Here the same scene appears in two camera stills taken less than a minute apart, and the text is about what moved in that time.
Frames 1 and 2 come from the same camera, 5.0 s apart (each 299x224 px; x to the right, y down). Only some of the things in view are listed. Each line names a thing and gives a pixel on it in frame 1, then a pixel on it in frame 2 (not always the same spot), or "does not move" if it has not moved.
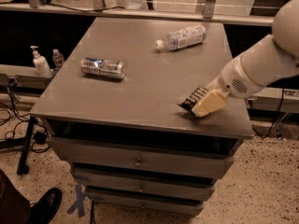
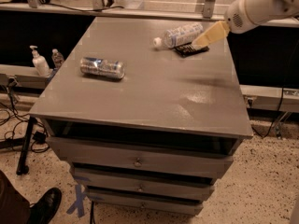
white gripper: [233, 79] → [239, 19]
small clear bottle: [58, 59] does not move
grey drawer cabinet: [112, 111] does not move
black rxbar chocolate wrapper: [188, 104] → [187, 50]
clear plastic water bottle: [182, 37] does not move
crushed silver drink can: [103, 67] does not move
